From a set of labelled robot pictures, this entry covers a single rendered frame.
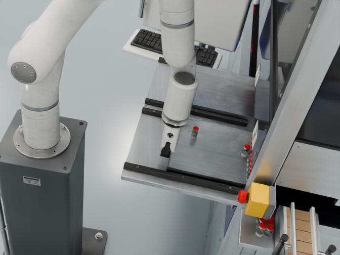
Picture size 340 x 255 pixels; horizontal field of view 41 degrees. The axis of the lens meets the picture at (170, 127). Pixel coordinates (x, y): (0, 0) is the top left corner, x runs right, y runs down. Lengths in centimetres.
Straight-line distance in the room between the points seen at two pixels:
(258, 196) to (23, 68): 74
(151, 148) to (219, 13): 85
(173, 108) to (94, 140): 152
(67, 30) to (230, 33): 113
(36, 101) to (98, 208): 117
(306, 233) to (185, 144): 51
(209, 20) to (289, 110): 109
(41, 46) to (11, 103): 182
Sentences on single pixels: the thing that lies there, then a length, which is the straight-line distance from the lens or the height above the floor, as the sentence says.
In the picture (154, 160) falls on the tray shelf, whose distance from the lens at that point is 156.
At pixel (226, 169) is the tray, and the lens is 159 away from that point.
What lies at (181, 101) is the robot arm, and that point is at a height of 118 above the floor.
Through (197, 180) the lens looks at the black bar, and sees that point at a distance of 151.
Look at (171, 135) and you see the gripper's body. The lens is 143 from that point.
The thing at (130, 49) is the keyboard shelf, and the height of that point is 80.
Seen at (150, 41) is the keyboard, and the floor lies 83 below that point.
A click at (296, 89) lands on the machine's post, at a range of 118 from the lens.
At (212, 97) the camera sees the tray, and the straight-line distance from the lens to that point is 186.
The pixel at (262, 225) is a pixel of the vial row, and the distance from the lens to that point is 143.
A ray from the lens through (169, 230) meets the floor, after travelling 247.
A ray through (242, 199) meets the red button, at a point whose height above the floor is 100.
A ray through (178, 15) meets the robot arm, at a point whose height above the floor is 146.
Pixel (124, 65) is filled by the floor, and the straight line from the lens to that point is 342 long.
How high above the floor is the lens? 204
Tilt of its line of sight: 43 degrees down
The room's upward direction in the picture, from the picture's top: 12 degrees clockwise
